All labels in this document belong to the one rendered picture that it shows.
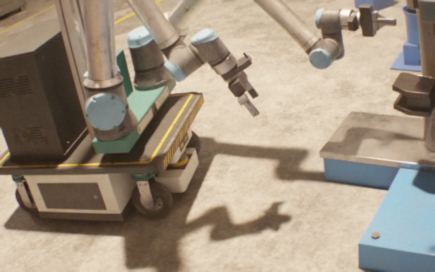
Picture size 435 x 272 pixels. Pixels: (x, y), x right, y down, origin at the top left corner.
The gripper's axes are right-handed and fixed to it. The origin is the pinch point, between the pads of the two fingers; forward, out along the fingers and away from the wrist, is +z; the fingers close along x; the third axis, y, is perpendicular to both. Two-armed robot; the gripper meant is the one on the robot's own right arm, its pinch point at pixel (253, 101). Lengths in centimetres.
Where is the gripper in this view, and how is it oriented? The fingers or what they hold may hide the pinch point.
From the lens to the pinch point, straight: 213.4
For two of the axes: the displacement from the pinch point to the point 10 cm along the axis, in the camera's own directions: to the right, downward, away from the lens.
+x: -0.4, 5.5, -8.3
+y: -8.2, 4.6, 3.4
